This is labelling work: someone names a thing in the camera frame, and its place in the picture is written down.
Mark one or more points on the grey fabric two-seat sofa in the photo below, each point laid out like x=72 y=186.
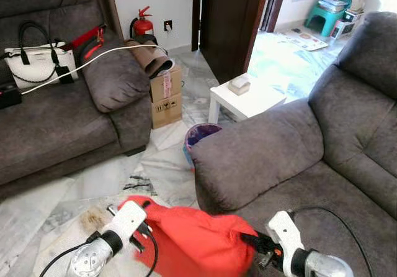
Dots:
x=347 y=134

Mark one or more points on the large grey fabric sofa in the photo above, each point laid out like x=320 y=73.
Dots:
x=56 y=128

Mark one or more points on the dark wooden door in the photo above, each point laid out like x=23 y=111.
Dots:
x=229 y=22

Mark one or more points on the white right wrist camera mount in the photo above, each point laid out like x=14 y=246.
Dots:
x=285 y=230

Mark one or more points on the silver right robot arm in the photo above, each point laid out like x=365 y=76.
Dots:
x=322 y=266

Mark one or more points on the printed paper sheets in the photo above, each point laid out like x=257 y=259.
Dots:
x=304 y=40

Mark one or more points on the grey stacked items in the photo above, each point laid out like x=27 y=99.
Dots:
x=332 y=4

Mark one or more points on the green plastic stool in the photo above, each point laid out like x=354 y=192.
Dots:
x=322 y=19

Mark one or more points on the wall socket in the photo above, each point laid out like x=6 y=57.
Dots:
x=168 y=25

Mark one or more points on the cardboard box with pink label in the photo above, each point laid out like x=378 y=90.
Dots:
x=167 y=86

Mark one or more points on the red and black bag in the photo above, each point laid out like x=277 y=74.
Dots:
x=87 y=36

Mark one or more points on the cardboard box with black symbols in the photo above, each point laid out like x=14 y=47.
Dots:
x=167 y=112

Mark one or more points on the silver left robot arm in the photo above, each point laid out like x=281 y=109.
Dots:
x=90 y=261

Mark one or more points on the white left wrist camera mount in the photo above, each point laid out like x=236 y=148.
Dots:
x=127 y=218

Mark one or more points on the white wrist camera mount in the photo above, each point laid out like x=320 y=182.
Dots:
x=127 y=218
x=285 y=230

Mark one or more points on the brown rolled mat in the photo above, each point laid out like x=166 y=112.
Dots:
x=144 y=56

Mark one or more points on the white printed box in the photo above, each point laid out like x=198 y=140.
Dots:
x=346 y=25

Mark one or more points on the small black box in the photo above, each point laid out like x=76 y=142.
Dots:
x=7 y=97

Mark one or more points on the purple waste bin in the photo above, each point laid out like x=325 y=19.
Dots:
x=201 y=134

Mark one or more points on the beige tissue box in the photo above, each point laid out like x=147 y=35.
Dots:
x=239 y=84

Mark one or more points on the white side table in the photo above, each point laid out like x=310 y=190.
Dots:
x=248 y=102

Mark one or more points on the red fire extinguisher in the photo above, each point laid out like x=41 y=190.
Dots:
x=144 y=27

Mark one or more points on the red pillow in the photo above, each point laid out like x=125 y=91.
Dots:
x=192 y=243

